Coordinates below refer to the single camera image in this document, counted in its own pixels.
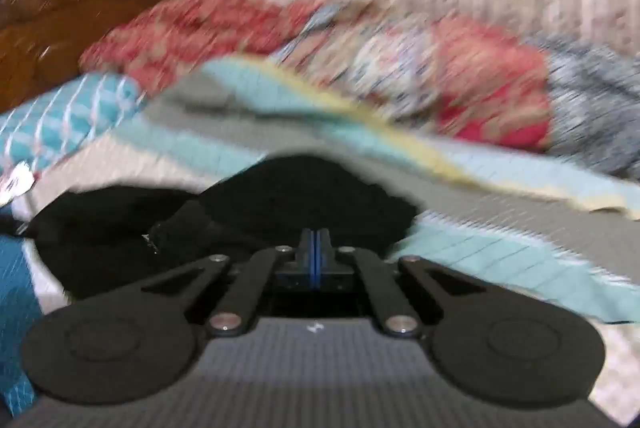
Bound black pants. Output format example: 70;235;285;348
26;154;419;299

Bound red floral patchwork quilt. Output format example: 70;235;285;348
79;0;639;180

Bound patterned teal beige bedsheet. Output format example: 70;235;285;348
1;57;639;427

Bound teal white lattice pillow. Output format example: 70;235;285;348
1;73;146;174

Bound carved wooden headboard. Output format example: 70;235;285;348
0;0;162;112

